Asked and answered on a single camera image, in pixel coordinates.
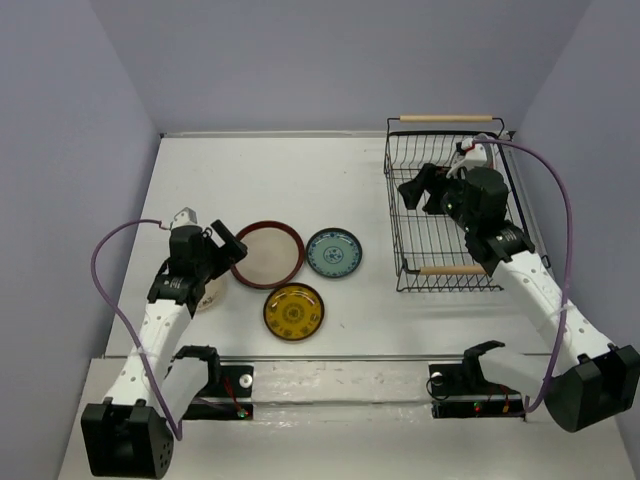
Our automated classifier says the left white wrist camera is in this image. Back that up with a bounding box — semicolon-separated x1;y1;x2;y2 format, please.
160;207;198;231

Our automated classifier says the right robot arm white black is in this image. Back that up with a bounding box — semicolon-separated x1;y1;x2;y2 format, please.
398;163;639;432

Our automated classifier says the cream translucent plate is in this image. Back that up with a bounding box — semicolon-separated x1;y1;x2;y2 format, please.
196;276;227;312

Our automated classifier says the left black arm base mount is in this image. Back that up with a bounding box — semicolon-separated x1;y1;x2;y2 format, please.
183;364;254;421

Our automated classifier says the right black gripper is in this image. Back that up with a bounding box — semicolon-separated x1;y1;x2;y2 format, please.
397;162;477;233

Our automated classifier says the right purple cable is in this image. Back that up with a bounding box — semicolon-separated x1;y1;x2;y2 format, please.
479;139;574;414

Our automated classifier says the black wire dish rack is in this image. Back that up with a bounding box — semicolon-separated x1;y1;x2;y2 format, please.
383;118;539;292

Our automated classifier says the purple cable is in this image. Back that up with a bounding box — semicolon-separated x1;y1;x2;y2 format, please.
479;139;574;414
90;218;184;442

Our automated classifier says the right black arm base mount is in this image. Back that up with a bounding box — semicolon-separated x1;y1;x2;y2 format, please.
425;363;526;419

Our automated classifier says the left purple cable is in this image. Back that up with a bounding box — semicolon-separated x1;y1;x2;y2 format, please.
90;218;184;442

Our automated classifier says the blue white floral small plate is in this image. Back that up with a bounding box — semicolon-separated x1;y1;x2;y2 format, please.
306;227;363;279

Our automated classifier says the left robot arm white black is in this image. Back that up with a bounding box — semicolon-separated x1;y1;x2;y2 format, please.
80;209;247;479

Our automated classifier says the dark red rimmed beige plate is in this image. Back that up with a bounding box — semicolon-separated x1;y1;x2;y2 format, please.
231;220;305;290

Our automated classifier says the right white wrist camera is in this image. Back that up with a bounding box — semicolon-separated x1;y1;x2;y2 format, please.
446;136;492;178

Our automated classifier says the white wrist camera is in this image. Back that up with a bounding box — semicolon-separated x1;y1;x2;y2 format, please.
160;207;198;231
446;136;492;178

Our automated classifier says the white plate orange sunburst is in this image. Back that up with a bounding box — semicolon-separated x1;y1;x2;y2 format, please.
471;133;495;169

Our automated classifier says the yellow black patterned plate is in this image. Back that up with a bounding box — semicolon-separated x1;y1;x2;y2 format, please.
262;282;326;342

